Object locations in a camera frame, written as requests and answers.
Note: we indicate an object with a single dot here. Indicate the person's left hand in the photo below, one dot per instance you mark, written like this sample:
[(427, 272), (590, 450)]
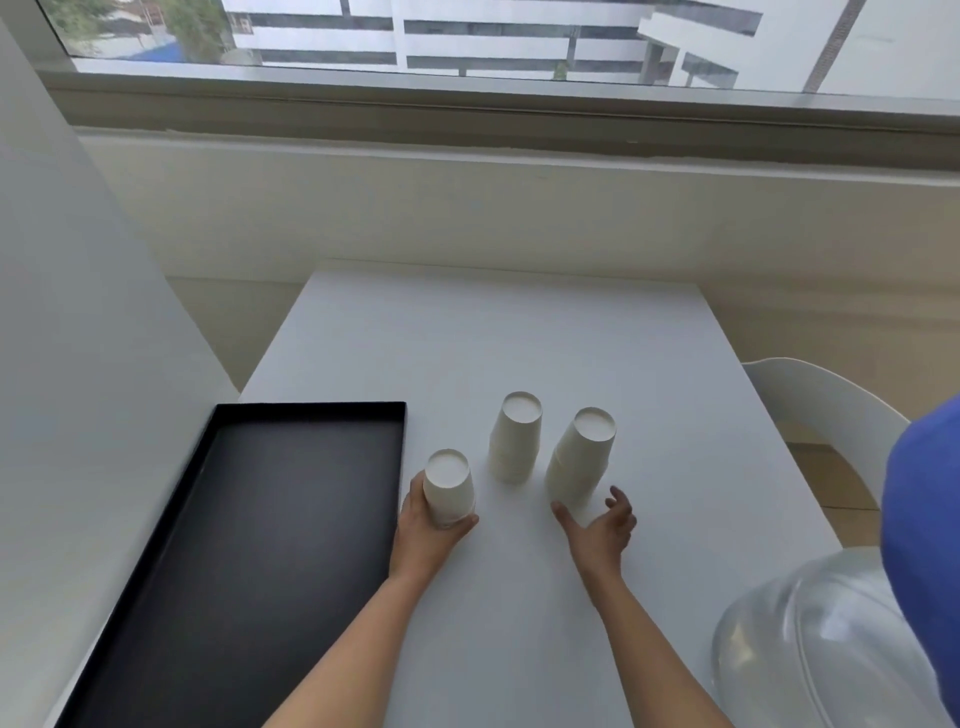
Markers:
[(421, 541)]

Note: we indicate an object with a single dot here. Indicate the person's right hand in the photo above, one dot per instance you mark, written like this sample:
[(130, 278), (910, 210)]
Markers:
[(600, 541)]

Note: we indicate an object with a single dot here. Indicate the person's right thumb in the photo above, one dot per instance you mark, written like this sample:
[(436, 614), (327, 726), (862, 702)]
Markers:
[(565, 516)]

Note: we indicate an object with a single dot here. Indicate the person's left thumb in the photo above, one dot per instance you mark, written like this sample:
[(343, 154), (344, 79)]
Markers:
[(415, 493)]

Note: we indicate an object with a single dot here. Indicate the short white paper cup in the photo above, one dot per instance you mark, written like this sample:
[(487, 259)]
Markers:
[(448, 487)]

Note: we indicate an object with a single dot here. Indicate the person's left forearm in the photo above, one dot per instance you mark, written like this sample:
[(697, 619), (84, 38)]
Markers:
[(352, 651)]

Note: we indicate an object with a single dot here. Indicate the person's right forearm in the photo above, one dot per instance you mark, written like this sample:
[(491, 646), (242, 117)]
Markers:
[(654, 654)]

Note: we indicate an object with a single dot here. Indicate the tall white paper cup stack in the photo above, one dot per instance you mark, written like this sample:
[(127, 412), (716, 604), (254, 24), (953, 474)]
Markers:
[(579, 457)]

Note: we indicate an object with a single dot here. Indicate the black rectangular tray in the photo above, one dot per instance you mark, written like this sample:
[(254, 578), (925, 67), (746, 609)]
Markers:
[(238, 562)]

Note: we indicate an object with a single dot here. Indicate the white plastic chair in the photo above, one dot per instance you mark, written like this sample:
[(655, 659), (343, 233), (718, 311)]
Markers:
[(825, 420)]

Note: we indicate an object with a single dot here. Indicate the clear plastic dome cover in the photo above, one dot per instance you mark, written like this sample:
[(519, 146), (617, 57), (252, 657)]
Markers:
[(817, 645)]

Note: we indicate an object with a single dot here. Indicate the blue cloth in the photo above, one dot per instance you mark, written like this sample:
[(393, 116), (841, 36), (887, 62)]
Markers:
[(922, 555)]

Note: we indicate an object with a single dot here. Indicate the grey window frame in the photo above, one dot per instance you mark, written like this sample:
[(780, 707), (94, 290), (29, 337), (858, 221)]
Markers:
[(495, 105)]

